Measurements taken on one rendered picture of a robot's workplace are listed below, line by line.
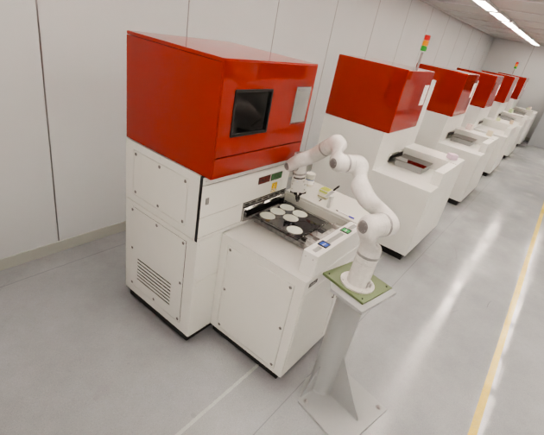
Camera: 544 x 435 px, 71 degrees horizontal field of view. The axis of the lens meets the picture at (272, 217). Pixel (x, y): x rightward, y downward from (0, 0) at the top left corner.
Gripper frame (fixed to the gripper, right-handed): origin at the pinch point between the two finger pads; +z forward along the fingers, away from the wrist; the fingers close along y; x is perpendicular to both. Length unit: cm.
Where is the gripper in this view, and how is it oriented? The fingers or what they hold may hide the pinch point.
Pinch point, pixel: (297, 198)
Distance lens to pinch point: 257.1
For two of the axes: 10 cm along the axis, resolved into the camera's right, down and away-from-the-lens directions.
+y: 9.9, 0.9, -1.0
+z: -0.4, 8.9, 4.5
